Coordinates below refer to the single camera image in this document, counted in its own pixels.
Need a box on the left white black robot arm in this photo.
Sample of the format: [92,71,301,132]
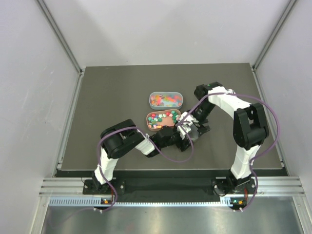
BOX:
[92,119,194,194]

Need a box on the clear oval gummy box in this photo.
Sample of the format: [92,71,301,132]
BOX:
[149,92,183,110]

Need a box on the grey slotted cable duct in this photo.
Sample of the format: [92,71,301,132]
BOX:
[48,196,247,207]

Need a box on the pink oval candy box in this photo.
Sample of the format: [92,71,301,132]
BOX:
[146,109,181,132]

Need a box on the left aluminium corner post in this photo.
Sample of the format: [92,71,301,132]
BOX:
[35,0,83,74]

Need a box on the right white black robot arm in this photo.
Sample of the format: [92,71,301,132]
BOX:
[192,82,269,195]

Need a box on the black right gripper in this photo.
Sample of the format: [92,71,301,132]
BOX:
[190,102,216,137]

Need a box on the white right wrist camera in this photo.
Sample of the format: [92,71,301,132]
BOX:
[179,112,198,127]

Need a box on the aluminium corner post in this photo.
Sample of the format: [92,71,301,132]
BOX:
[35,0,83,74]
[252,0,298,71]

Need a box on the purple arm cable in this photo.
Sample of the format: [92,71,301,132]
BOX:
[176,93,280,213]
[97,120,195,211]

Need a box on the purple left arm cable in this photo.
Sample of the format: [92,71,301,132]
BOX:
[97,120,195,211]

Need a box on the right aluminium corner post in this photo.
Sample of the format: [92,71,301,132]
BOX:
[252,0,298,71]

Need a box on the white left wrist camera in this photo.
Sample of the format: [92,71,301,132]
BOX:
[176,123,192,140]

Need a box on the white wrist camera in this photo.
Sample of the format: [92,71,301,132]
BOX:
[179,112,198,127]
[176,123,192,140]

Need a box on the white round jar lid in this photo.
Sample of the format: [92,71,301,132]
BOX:
[188,125,202,142]

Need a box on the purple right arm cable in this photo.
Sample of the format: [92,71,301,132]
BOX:
[176,93,280,213]

